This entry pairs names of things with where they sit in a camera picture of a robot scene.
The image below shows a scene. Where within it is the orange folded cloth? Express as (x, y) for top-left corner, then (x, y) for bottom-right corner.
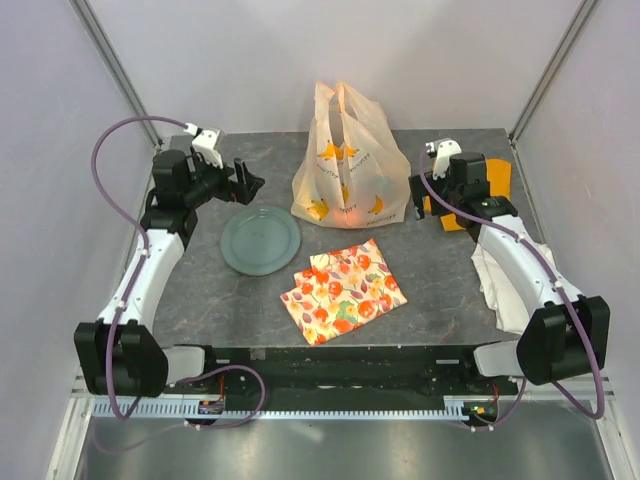
(438, 153), (517, 236)

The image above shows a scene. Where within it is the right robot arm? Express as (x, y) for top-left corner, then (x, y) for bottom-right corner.
(409, 140), (610, 394)

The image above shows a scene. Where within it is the left aluminium frame post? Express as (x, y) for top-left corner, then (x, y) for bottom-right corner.
(69, 0), (148, 116)

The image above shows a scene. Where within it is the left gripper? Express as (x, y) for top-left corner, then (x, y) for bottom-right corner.
(183, 151), (264, 208)

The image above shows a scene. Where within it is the banana print plastic bag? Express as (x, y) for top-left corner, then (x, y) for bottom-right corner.
(291, 82), (411, 229)

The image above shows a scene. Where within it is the floral folded cloth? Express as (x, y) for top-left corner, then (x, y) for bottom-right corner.
(280, 239), (407, 346)

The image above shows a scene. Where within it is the grey green plate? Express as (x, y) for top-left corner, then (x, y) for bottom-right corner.
(220, 205), (301, 276)

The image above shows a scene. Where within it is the aluminium frame post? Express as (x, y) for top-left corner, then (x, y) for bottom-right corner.
(69, 0), (148, 116)
(509, 0), (600, 145)

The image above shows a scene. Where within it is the white slotted cable duct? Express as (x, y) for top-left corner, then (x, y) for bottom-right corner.
(92, 397), (499, 420)

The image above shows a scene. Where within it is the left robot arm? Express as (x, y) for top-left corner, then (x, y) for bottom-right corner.
(74, 150), (265, 397)

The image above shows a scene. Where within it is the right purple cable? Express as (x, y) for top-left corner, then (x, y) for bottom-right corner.
(418, 147), (606, 434)

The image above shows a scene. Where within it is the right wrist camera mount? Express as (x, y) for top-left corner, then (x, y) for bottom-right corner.
(425, 138), (461, 180)

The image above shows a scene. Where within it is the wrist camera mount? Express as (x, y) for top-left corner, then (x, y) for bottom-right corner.
(425, 138), (461, 180)
(184, 123), (223, 169)

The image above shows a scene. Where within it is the white folded cloth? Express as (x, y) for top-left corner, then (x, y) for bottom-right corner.
(471, 244), (530, 335)

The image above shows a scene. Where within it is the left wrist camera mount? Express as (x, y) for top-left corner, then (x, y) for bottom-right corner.
(184, 123), (223, 169)

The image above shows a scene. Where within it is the right aluminium frame post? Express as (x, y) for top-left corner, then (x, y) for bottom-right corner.
(509, 0), (600, 145)

